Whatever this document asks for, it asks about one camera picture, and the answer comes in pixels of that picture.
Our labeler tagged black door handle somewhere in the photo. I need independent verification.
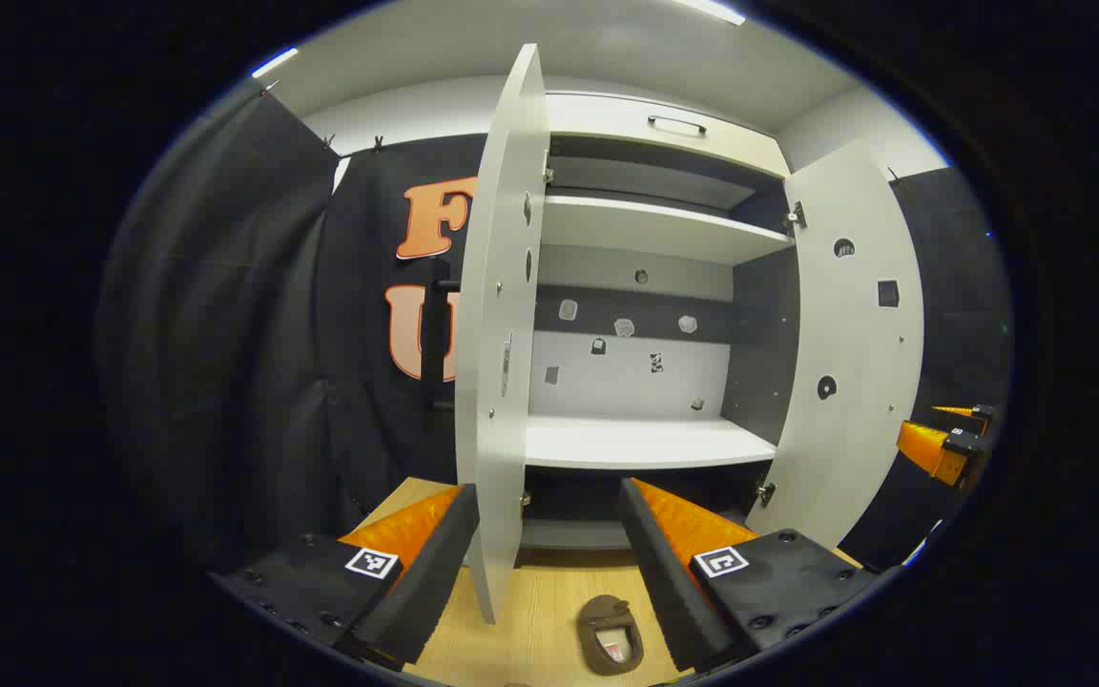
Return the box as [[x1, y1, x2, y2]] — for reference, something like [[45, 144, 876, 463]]
[[421, 258, 463, 413]]

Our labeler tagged white cabinet door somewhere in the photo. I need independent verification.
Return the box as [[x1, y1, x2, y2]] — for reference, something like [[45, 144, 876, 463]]
[[745, 141, 925, 550], [454, 43, 550, 626]]

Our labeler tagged white shoe cabinet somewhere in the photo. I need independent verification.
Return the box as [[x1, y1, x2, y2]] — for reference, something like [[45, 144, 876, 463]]
[[511, 91, 798, 552]]

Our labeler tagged white cabinet drawer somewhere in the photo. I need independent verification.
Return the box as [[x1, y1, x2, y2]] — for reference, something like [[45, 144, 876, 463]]
[[545, 93, 791, 179]]

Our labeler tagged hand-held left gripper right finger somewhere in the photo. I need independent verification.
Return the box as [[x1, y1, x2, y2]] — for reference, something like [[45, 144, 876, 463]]
[[618, 477, 884, 674]]

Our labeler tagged brown fuzzy shoe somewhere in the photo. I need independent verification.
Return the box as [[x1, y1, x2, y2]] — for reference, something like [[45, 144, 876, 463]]
[[576, 594, 645, 677]]

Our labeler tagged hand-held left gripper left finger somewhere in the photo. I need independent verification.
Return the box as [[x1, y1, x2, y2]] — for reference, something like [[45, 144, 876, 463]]
[[211, 482, 481, 669]]

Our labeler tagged ceiling light strip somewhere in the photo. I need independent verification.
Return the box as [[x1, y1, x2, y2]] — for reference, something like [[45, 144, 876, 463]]
[[674, 0, 747, 26], [251, 47, 301, 80]]

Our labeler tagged black backdrop cloth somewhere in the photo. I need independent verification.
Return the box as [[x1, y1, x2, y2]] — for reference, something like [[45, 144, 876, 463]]
[[840, 167, 1015, 573], [96, 81, 491, 573]]

